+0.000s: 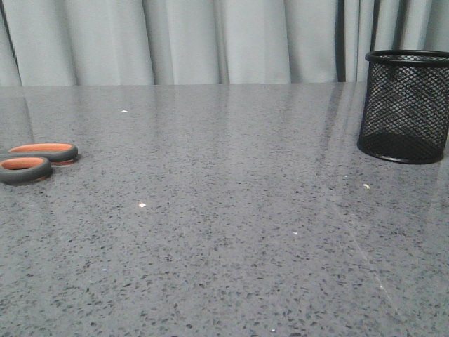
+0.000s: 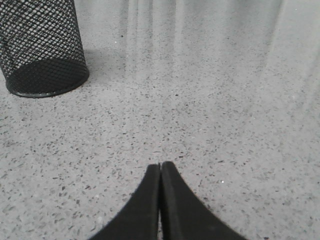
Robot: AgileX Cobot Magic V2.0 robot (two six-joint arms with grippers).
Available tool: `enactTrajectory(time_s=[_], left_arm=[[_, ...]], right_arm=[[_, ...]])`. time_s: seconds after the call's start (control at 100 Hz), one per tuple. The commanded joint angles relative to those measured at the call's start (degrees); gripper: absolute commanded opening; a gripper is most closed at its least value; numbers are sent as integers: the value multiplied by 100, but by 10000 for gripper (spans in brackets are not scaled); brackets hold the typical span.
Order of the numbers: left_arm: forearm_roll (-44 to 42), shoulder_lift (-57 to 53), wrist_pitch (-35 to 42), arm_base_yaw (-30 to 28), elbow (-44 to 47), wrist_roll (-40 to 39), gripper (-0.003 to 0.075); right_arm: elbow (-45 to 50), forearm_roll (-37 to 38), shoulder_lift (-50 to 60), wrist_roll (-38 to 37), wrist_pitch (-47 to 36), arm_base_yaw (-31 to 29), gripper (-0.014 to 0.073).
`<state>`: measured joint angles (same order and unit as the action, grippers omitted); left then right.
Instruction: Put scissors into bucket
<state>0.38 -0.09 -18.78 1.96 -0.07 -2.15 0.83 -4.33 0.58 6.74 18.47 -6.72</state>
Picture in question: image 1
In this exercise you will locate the grey pleated curtain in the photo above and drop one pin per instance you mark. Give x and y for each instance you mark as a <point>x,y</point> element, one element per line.
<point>65,43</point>

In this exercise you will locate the grey orange handled scissors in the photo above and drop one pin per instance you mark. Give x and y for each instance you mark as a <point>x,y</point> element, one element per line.
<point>30,162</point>

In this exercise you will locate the black mesh pen bucket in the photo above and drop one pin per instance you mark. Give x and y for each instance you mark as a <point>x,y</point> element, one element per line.
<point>405,114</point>

